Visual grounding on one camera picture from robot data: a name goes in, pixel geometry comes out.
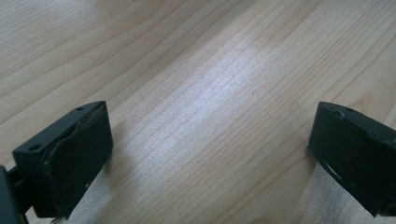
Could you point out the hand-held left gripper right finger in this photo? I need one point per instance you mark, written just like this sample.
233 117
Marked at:
358 155

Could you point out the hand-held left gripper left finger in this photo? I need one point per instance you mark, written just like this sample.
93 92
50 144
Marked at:
71 155

